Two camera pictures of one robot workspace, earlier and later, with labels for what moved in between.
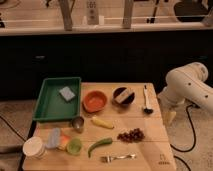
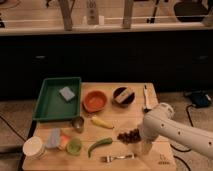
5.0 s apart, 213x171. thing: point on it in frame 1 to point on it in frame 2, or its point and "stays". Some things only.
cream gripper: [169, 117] to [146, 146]
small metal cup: [78, 124] stays
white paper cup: [34, 148] stays
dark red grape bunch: [133, 136] stays
